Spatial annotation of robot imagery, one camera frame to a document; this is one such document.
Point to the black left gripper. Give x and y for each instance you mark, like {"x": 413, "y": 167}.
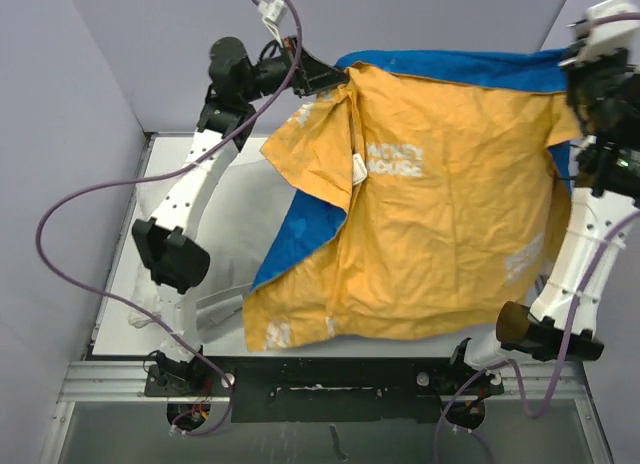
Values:
{"x": 313, "y": 75}

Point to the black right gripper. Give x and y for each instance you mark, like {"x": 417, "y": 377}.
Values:
{"x": 616, "y": 57}

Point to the white pillow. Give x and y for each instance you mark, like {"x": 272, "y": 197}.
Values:
{"x": 237, "y": 229}

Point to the blue yellow Mickey pillowcase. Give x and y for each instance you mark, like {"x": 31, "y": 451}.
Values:
{"x": 429, "y": 189}

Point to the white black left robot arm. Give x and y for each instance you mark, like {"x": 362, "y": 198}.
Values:
{"x": 166, "y": 240}

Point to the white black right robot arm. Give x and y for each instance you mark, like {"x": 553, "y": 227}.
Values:
{"x": 561, "y": 323}

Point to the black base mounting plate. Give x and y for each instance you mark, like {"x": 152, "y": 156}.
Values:
{"x": 319, "y": 389}

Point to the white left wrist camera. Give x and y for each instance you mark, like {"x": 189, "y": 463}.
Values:
{"x": 272, "y": 14}

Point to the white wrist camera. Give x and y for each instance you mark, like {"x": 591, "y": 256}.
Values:
{"x": 272, "y": 14}
{"x": 610, "y": 17}

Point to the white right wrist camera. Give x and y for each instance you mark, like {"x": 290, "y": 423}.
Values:
{"x": 610, "y": 17}

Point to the aluminium frame rail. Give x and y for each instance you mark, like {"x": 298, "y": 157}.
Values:
{"x": 103, "y": 416}

